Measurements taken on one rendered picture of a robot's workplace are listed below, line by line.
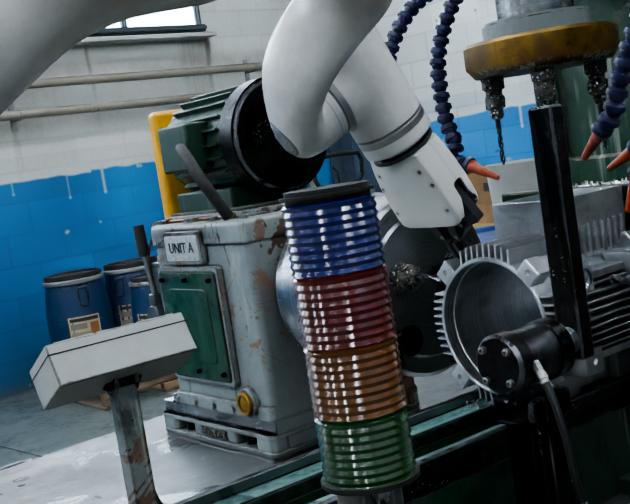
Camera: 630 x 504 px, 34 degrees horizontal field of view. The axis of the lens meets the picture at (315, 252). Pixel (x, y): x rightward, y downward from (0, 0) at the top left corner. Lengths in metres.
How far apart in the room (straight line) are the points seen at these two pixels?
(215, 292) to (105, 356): 0.43
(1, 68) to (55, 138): 6.39
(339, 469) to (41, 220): 6.38
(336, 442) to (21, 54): 0.32
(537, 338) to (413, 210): 0.26
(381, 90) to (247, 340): 0.55
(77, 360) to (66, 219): 5.94
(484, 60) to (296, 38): 0.27
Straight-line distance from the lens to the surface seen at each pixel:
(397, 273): 1.34
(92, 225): 7.16
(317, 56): 1.00
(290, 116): 1.04
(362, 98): 1.10
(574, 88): 1.47
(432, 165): 1.13
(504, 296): 1.29
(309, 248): 0.61
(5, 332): 6.86
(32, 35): 0.70
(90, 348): 1.14
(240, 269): 1.50
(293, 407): 1.53
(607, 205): 1.25
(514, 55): 1.18
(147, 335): 1.17
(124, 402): 1.17
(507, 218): 1.23
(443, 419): 1.19
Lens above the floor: 1.24
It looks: 6 degrees down
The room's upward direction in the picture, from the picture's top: 9 degrees counter-clockwise
